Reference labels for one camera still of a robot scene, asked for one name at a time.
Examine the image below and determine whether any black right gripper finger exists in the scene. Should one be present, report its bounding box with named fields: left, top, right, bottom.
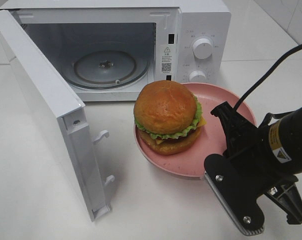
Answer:
left=264, top=183, right=302, bottom=224
left=210, top=101, right=244, bottom=133

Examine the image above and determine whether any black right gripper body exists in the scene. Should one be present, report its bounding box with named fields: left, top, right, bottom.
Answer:
left=223, top=119, right=299, bottom=190

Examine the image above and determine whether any pink round plate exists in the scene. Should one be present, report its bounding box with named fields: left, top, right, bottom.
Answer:
left=133, top=82, right=257, bottom=178

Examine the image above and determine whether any burger with lettuce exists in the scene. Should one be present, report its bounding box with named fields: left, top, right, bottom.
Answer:
left=133, top=80, right=206, bottom=155

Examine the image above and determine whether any white microwave door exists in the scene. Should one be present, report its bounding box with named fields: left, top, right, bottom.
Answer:
left=0, top=10, right=115, bottom=221

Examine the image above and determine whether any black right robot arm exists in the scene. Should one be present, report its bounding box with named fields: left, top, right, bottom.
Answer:
left=204, top=102, right=302, bottom=231

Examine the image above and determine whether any lower white timer knob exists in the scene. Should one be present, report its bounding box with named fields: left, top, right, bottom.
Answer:
left=188, top=70, right=208, bottom=83

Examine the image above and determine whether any upper white power knob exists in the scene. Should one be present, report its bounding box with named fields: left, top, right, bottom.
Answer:
left=191, top=36, right=213, bottom=60

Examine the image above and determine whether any white warning sticker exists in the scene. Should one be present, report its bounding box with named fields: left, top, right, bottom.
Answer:
left=160, top=44, right=174, bottom=74

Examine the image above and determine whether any white microwave oven body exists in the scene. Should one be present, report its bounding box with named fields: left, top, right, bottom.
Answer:
left=0, top=0, right=231, bottom=103

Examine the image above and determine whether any black cable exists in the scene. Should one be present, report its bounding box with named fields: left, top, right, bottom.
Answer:
left=232, top=41, right=302, bottom=112

